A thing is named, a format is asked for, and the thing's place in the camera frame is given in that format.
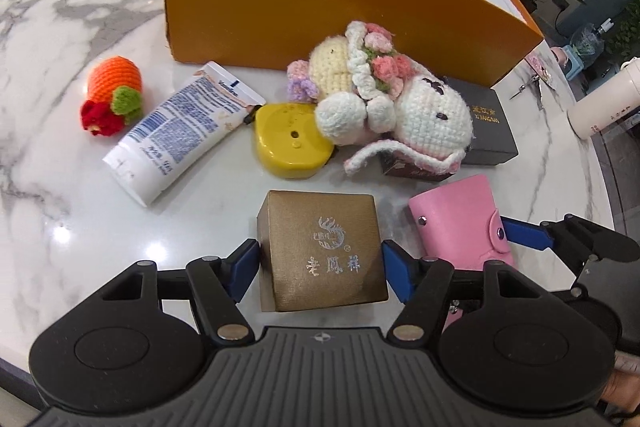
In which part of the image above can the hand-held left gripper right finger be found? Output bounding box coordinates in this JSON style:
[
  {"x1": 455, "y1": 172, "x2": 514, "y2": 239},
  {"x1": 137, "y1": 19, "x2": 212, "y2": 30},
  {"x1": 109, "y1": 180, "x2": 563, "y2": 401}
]
[{"x1": 381, "y1": 239, "x2": 551, "y2": 349}]

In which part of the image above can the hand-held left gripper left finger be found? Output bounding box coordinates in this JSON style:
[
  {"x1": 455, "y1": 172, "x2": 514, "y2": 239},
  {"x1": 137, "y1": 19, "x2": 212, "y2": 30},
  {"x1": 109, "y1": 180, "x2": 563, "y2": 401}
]
[{"x1": 95, "y1": 238, "x2": 261, "y2": 349}]

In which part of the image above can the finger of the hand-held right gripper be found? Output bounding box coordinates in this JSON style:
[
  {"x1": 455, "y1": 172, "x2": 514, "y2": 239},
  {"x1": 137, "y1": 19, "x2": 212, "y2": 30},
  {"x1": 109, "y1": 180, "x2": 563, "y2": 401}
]
[{"x1": 500, "y1": 214, "x2": 640, "y2": 275}]

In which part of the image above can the pink card holder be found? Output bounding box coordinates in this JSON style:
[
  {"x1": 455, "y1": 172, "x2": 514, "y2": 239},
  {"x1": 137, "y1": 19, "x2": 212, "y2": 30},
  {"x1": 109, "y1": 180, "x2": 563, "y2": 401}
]
[{"x1": 407, "y1": 174, "x2": 515, "y2": 334}]

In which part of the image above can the gold gift box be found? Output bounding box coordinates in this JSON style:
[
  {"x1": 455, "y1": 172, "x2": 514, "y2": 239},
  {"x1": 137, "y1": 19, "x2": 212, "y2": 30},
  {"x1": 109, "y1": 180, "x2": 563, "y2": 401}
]
[{"x1": 256, "y1": 190, "x2": 390, "y2": 312}]

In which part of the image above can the black gift box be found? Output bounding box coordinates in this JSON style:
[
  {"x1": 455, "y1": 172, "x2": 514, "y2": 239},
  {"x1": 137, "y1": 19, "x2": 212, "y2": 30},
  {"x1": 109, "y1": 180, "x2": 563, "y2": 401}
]
[{"x1": 444, "y1": 77, "x2": 519, "y2": 166}]

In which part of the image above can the white crochet bunny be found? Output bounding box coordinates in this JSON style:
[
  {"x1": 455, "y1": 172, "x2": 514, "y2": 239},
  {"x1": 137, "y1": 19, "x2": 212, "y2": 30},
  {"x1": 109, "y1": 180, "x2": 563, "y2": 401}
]
[{"x1": 344, "y1": 70, "x2": 475, "y2": 174}]

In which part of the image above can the white cream tube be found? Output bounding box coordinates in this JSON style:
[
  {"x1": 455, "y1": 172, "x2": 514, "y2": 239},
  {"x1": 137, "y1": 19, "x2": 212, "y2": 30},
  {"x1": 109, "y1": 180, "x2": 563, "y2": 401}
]
[{"x1": 102, "y1": 61, "x2": 267, "y2": 208}]

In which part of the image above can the orange crochet carrot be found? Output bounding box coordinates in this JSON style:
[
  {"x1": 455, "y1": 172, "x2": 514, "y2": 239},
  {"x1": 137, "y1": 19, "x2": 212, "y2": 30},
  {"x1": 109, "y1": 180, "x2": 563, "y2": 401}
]
[{"x1": 81, "y1": 56, "x2": 146, "y2": 137}]

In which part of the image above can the person's right hand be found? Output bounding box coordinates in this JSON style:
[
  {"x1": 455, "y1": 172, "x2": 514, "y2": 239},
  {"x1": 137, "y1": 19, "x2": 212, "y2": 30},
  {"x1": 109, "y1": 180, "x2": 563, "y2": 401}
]
[{"x1": 602, "y1": 351, "x2": 640, "y2": 419}]

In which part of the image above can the dark brown small box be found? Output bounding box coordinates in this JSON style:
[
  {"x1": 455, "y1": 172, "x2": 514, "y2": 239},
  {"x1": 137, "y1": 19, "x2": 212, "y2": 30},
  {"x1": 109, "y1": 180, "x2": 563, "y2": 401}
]
[{"x1": 379, "y1": 150, "x2": 453, "y2": 182}]

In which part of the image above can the yellow round case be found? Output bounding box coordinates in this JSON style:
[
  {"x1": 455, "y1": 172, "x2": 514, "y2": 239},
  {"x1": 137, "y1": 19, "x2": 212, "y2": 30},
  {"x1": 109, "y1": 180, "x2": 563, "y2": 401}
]
[{"x1": 252, "y1": 103, "x2": 337, "y2": 180}]

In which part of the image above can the white thermos bottle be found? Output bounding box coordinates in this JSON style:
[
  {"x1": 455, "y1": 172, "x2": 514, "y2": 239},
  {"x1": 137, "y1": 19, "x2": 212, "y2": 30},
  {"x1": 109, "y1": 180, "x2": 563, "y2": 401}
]
[{"x1": 571, "y1": 57, "x2": 640, "y2": 139}]

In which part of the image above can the pink trinket packet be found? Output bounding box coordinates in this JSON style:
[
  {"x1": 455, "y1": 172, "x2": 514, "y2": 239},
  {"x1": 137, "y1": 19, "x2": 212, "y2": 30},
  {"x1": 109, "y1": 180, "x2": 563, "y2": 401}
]
[{"x1": 527, "y1": 54, "x2": 557, "y2": 84}]

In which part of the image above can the clear spray bottle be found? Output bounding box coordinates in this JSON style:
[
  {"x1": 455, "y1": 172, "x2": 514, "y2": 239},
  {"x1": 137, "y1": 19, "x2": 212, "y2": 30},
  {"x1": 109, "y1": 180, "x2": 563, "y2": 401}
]
[{"x1": 570, "y1": 20, "x2": 617, "y2": 59}]

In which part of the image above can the crochet doll with flowers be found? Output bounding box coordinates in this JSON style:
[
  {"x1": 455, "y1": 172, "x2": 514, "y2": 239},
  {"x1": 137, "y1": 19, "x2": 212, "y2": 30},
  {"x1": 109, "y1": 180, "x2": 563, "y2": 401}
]
[{"x1": 286, "y1": 21, "x2": 426, "y2": 149}]

